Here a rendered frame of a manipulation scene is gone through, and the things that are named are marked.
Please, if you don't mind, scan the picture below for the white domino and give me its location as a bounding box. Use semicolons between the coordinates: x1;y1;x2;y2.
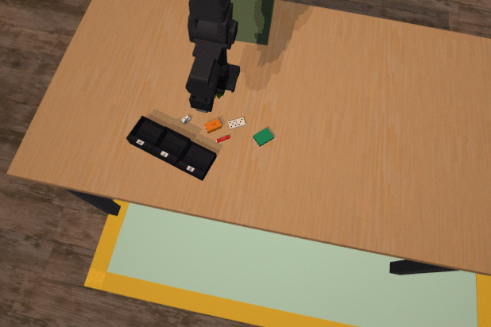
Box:
228;117;246;129

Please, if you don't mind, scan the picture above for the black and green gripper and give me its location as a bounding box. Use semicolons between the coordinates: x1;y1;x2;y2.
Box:
215;60;240;99

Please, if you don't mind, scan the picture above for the black rack of bins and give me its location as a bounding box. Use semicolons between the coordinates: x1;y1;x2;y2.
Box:
126;116;217;181

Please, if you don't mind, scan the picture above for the orange rectangular block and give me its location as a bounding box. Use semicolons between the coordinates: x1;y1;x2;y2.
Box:
204;119;222;133

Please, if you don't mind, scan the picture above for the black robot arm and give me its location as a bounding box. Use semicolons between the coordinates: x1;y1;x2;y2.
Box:
185;0;238;113

